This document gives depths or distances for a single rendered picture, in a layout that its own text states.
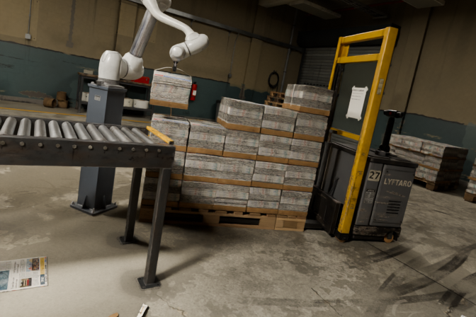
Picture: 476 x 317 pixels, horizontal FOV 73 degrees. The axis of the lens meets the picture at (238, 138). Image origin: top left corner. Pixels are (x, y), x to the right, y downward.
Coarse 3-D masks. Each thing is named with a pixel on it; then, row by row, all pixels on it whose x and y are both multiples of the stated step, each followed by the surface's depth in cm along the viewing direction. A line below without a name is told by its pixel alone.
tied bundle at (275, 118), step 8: (264, 112) 262; (272, 112) 263; (280, 112) 264; (288, 112) 266; (296, 112) 268; (264, 120) 262; (272, 120) 264; (280, 120) 266; (288, 120) 268; (264, 128) 264; (272, 128) 265; (280, 128) 267; (288, 128) 268; (280, 136) 270
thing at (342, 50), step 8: (344, 48) 325; (336, 56) 323; (344, 56) 323; (336, 64) 324; (336, 72) 322; (336, 80) 329; (328, 88) 330; (336, 88) 327; (328, 120) 330; (328, 128) 332; (328, 136) 333; (320, 160) 335
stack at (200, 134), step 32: (160, 128) 243; (192, 128) 249; (224, 128) 258; (192, 160) 253; (224, 160) 260; (256, 160) 271; (192, 192) 259; (224, 192) 265; (256, 192) 273; (192, 224) 264; (224, 224) 271
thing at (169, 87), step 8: (160, 72) 243; (160, 80) 234; (168, 80) 235; (176, 80) 236; (184, 80) 238; (152, 88) 237; (160, 88) 237; (168, 88) 238; (176, 88) 240; (184, 88) 240; (152, 96) 239; (160, 96) 240; (168, 96) 241; (176, 96) 242; (184, 96) 243
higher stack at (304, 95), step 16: (288, 96) 293; (304, 96) 267; (320, 96) 271; (304, 112) 270; (304, 128) 273; (320, 128) 275; (304, 144) 276; (320, 144) 280; (304, 160) 278; (288, 176) 277; (304, 176) 281; (288, 192) 280; (304, 192) 283; (288, 208) 283; (304, 208) 287; (288, 224) 286; (304, 224) 290
